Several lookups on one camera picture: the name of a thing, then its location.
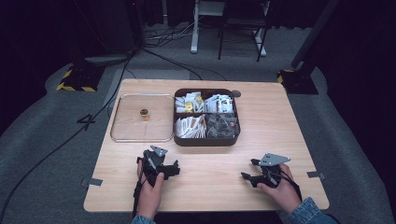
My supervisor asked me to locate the pile of dark pyramid tea bags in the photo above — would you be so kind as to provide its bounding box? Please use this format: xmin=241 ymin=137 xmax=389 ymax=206
xmin=205 ymin=113 xmax=240 ymax=139

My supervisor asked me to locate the slanted metal stand pole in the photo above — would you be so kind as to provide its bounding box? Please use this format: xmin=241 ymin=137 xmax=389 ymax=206
xmin=290 ymin=0 xmax=341 ymax=70

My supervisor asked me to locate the person's left hand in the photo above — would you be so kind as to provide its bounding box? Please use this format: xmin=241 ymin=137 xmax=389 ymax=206
xmin=136 ymin=159 xmax=165 ymax=220

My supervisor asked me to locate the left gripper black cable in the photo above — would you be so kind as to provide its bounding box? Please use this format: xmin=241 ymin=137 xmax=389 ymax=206
xmin=132 ymin=161 xmax=148 ymax=219

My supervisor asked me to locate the black chair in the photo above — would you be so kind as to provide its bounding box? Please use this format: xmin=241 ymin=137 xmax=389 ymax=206
xmin=217 ymin=0 xmax=271 ymax=63

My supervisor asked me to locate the long black floor cable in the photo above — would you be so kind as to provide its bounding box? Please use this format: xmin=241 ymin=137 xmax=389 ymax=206
xmin=0 ymin=46 xmax=139 ymax=220

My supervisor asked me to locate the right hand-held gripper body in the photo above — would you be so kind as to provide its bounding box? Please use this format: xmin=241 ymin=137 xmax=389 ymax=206
xmin=258 ymin=152 xmax=292 ymax=189

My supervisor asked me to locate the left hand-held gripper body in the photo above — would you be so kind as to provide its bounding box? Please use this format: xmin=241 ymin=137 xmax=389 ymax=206
xmin=136 ymin=145 xmax=176 ymax=188

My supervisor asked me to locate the person's right hand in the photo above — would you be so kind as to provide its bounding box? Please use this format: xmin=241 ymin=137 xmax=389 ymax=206
xmin=256 ymin=162 xmax=303 ymax=215

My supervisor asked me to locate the pile of white yellow sachets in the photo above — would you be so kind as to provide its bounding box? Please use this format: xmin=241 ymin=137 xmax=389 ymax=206
xmin=175 ymin=91 xmax=205 ymax=114

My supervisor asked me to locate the pile of long white sachets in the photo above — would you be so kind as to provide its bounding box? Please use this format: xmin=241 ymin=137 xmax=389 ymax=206
xmin=174 ymin=114 xmax=207 ymax=139

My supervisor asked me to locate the bundle of floor cables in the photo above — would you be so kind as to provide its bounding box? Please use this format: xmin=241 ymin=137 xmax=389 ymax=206
xmin=143 ymin=17 xmax=200 ymax=49

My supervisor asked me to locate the stand base with striped edge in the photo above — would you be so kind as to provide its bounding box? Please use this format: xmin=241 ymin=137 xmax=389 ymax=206
xmin=276 ymin=68 xmax=319 ymax=95
xmin=56 ymin=59 xmax=106 ymax=93

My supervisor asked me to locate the pile of white dark-print packets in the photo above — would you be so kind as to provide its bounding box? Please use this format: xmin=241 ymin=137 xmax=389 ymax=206
xmin=204 ymin=92 xmax=235 ymax=114

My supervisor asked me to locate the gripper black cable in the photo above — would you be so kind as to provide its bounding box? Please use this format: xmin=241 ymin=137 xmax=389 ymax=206
xmin=132 ymin=161 xmax=148 ymax=219
xmin=274 ymin=169 xmax=304 ymax=203

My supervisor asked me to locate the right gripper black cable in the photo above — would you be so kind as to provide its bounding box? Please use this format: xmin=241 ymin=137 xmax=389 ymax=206
xmin=274 ymin=169 xmax=304 ymax=203

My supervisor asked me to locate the white desk frame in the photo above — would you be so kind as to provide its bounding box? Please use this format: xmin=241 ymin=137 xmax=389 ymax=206
xmin=190 ymin=0 xmax=269 ymax=58

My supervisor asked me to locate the dark brown compartment box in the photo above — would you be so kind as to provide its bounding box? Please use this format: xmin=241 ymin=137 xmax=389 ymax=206
xmin=173 ymin=88 xmax=241 ymax=147

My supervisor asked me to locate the clear lid with gold knob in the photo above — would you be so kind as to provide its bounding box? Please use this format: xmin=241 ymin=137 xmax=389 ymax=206
xmin=109 ymin=92 xmax=176 ymax=144

